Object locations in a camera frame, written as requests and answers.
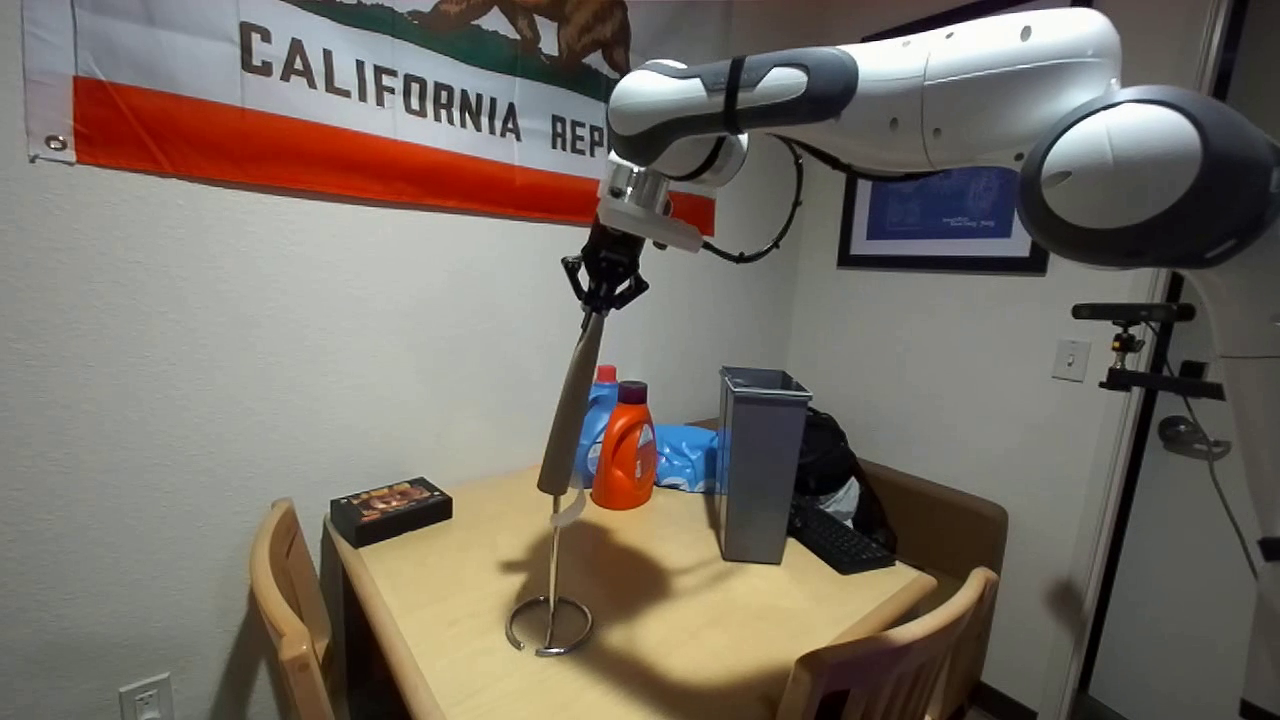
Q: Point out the black framed blue picture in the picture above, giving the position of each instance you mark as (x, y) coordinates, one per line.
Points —
(935, 220)

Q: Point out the blue plastic bag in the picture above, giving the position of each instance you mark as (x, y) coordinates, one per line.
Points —
(687, 459)

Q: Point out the white wall outlet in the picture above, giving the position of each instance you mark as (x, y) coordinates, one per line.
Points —
(146, 696)

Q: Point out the wrist camera on white mount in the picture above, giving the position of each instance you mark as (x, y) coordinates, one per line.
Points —
(643, 200)

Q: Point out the California Republic flag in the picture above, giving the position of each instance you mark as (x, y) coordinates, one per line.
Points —
(333, 147)

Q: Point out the black camera tripod stand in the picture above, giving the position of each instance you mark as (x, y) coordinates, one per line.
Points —
(1135, 441)

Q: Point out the brown cardboard paper towel core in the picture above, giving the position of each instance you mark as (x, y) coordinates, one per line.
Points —
(575, 400)

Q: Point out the white wall switch plate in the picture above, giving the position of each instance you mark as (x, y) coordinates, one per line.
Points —
(1071, 363)

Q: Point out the metal paper towel stand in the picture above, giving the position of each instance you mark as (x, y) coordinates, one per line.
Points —
(548, 624)

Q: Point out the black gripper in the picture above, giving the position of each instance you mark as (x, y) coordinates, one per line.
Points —
(611, 259)

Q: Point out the light wooden chair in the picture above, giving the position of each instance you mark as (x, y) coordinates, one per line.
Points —
(285, 615)
(883, 666)

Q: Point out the orange detergent bottle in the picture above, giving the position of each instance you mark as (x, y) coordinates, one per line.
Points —
(626, 460)

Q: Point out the black bag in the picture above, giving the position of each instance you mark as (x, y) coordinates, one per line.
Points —
(833, 480)

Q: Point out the blue detergent bottle red cap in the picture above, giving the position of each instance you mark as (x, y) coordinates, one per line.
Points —
(602, 414)

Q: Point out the brown wooden chair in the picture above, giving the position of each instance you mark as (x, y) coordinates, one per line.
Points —
(947, 526)

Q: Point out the dark printed flat box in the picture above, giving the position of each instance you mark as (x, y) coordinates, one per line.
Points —
(388, 509)

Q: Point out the gray plastic bin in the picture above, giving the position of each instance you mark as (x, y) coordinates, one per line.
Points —
(762, 467)

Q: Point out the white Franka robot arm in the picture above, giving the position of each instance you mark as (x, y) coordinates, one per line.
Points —
(963, 93)

